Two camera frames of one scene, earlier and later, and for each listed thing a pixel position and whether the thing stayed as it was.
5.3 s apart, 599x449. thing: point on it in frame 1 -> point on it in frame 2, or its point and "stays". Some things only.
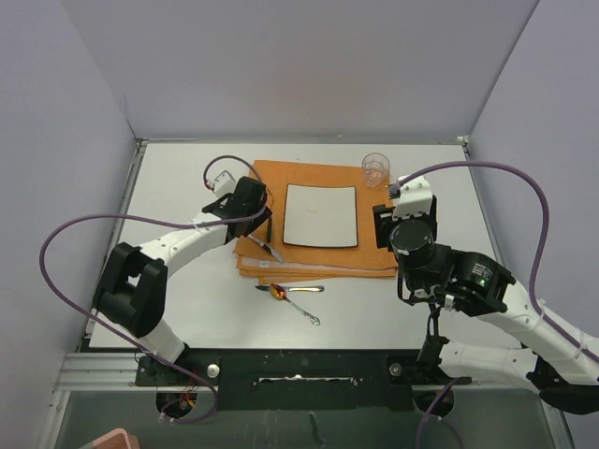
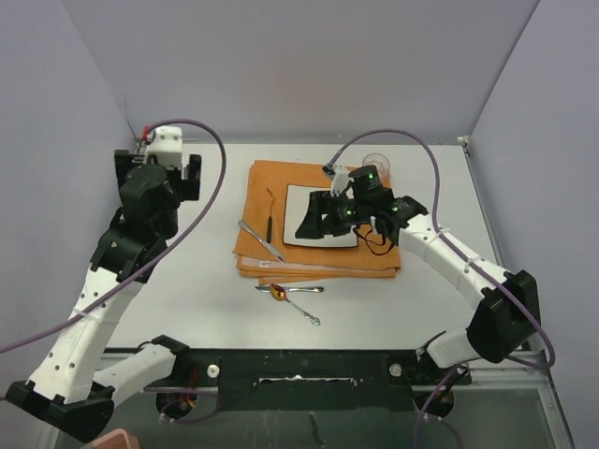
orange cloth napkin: x=302 y=264 stays
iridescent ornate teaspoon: x=278 y=292 stays
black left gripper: x=258 y=220 -> x=188 y=178
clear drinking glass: x=376 y=168 stays
